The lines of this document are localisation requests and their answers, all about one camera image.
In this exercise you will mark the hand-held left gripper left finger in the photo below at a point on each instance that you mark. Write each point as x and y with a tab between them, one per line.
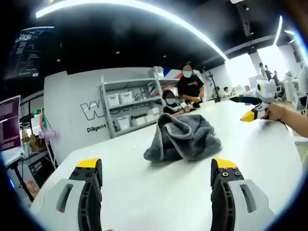
72	192

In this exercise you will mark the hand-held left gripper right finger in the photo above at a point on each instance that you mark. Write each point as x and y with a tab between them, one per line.
235	192

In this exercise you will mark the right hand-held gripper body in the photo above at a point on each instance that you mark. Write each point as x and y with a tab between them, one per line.
264	90

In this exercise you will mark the grey towel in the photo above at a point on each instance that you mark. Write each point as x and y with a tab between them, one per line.
184	138

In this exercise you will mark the person's right hand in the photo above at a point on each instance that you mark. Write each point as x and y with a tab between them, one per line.
276	111

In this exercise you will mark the pink roll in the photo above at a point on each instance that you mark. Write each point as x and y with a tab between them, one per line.
49	134

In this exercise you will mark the white table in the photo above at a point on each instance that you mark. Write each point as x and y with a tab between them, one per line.
154	173

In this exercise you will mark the white storage box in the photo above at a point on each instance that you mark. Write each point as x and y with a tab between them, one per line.
113	99
151	118
124	122
126	97

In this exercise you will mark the computer monitor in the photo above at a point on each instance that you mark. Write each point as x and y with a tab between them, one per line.
9	125

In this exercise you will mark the grey metal shelf rack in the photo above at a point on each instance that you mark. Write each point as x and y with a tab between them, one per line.
130	103

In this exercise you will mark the curved ceiling light strip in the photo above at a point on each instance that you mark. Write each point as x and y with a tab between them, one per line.
134	21

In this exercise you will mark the hanging dark screen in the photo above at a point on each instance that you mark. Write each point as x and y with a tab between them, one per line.
25	51

